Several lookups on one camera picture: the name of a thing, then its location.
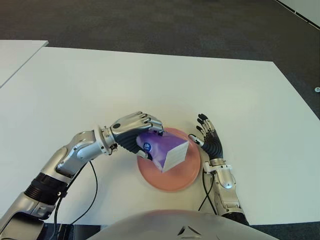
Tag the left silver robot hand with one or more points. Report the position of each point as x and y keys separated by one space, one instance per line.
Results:
x=130 y=125

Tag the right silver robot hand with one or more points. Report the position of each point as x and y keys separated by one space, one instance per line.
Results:
x=213 y=147

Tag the purple tissue paper pack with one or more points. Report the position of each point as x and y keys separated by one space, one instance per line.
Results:
x=160 y=150

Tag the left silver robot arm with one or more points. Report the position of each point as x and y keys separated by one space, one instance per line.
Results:
x=75 y=155

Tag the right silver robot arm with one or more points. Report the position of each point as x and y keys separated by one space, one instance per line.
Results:
x=227 y=190

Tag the pink round plate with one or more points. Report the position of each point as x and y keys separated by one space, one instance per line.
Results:
x=180 y=180

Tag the silver robot torso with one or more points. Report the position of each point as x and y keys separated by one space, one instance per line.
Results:
x=162 y=225

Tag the small white floor object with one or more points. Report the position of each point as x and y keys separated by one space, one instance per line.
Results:
x=317 y=90

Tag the adjacent white table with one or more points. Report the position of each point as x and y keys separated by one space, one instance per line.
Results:
x=15 y=55

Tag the black table leg frame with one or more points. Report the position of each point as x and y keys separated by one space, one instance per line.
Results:
x=82 y=232

